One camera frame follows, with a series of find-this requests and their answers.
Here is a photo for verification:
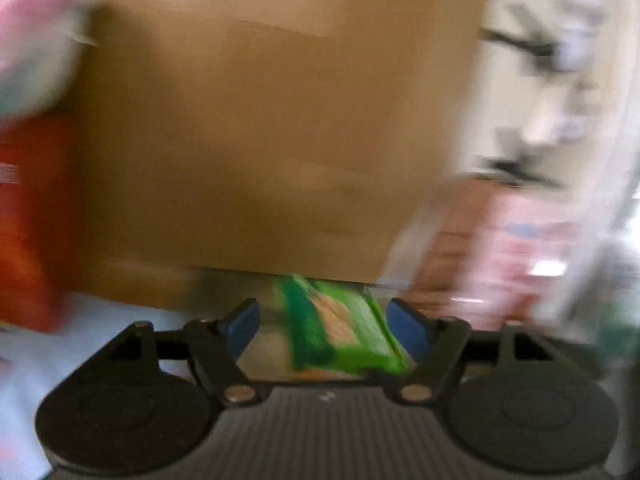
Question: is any wood-pattern board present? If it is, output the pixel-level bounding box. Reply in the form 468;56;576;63
70;0;498;311

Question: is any green snack packet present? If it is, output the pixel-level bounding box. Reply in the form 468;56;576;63
272;274;410;380

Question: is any cartoon printed bedsheet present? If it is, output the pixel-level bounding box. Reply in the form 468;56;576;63
0;287;201;480

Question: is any black tape strip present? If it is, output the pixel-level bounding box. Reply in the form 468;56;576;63
472;157;563;188
477;27;558;58

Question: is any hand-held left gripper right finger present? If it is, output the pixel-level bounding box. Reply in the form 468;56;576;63
385;297;556;406

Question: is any pink and blue plush toy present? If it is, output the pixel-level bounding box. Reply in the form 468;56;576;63
0;0;110;122

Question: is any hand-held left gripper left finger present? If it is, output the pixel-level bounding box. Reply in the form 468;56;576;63
107;298;268;407

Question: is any red gift bag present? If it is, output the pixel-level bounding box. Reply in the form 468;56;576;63
0;112;85;335

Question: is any brown seat cushion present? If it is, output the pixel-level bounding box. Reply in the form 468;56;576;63
395;175;501;311

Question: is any pink snack bag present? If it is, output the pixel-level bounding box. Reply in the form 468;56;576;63
450;177;586;331

